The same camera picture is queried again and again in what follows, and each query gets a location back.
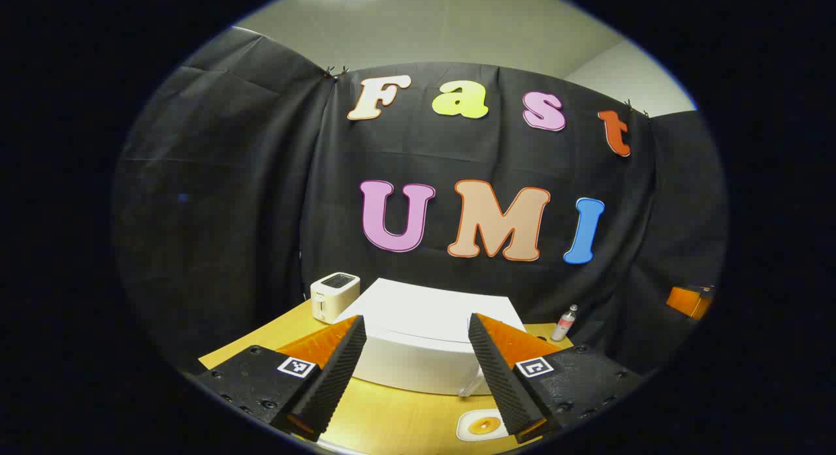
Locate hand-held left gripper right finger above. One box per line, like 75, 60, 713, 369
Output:
468, 313, 644, 444

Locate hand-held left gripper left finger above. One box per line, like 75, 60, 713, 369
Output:
196, 315, 368, 443

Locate white microwave oven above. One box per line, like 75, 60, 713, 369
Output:
334, 278, 527, 397

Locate white square plate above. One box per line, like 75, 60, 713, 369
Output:
455, 408, 510, 442

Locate white toaster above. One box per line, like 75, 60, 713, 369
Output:
310, 272, 361, 324

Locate small clear bottle pink label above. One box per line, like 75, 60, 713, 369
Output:
551, 304, 579, 342

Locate black backdrop cloth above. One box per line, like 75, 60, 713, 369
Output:
111, 25, 729, 377

